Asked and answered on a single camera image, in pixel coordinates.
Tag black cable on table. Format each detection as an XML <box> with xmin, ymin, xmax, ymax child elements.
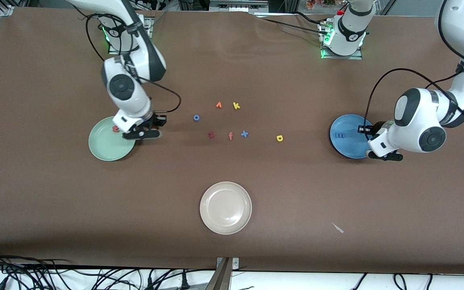
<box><xmin>252</xmin><ymin>11</ymin><xmax>329</xmax><ymax>35</ymax></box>

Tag black cable bundle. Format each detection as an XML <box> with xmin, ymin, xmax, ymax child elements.
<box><xmin>0</xmin><ymin>248</ymin><xmax>216</xmax><ymax>290</ymax></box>

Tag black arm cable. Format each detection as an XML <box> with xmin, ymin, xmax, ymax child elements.
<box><xmin>85</xmin><ymin>14</ymin><xmax>182</xmax><ymax>114</ymax></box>
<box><xmin>363</xmin><ymin>0</ymin><xmax>464</xmax><ymax>129</ymax></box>

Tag grey aluminium bar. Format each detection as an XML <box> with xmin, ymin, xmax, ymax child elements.
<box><xmin>205</xmin><ymin>258</ymin><xmax>232</xmax><ymax>290</ymax></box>

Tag blue plate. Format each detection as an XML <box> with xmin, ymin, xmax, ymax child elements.
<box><xmin>330</xmin><ymin>114</ymin><xmax>378</xmax><ymax>159</ymax></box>

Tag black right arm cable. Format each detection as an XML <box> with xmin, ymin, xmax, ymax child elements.
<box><xmin>85</xmin><ymin>14</ymin><xmax>182</xmax><ymax>114</ymax></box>

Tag colourful objects in box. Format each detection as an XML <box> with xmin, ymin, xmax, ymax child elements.
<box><xmin>305</xmin><ymin>0</ymin><xmax>337</xmax><ymax>9</ymax></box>

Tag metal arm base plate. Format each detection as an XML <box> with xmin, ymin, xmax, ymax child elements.
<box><xmin>321</xmin><ymin>22</ymin><xmax>363</xmax><ymax>60</ymax></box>
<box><xmin>108</xmin><ymin>16</ymin><xmax>154</xmax><ymax>55</ymax></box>

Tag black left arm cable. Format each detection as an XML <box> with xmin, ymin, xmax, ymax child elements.
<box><xmin>363</xmin><ymin>0</ymin><xmax>464</xmax><ymax>129</ymax></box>

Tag beige plate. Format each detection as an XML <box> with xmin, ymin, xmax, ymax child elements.
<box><xmin>200</xmin><ymin>182</ymin><xmax>253</xmax><ymax>235</ymax></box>

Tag green plate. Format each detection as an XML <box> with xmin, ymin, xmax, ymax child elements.
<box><xmin>88</xmin><ymin>116</ymin><xmax>137</xmax><ymax>162</ymax></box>

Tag metal table clamp bracket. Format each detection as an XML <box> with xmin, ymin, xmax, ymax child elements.
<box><xmin>216</xmin><ymin>257</ymin><xmax>240</xmax><ymax>269</ymax></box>

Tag grey equipment box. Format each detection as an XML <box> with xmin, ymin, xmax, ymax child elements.
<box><xmin>209</xmin><ymin>0</ymin><xmax>269</xmax><ymax>12</ymax></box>

